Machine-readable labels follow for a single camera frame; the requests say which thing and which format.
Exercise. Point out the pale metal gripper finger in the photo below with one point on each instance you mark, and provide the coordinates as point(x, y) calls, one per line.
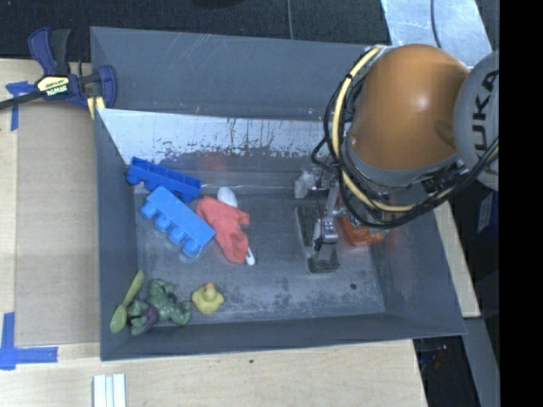
point(317, 233)
point(329, 238)

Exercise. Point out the orange toy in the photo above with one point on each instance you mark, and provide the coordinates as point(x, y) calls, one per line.
point(360, 233)

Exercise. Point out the grey metal bin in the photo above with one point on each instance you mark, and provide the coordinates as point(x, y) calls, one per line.
point(271, 286)

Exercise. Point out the red cloth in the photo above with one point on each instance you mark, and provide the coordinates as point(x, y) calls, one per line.
point(227, 227)

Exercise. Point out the white plastic spoon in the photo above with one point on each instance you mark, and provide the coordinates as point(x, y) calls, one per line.
point(227, 196)

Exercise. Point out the yellow rubber duck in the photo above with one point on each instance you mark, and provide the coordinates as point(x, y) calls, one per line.
point(208, 299)

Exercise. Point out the light blue toy block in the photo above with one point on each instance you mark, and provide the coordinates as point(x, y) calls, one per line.
point(178, 214)

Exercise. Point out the dark blue toy block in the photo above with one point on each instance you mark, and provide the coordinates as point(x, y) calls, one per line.
point(163, 176)

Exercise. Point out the green toy figure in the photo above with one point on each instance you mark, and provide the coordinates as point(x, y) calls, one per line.
point(163, 305)

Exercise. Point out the green plastic spoon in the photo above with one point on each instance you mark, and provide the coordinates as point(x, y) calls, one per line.
point(119, 318)

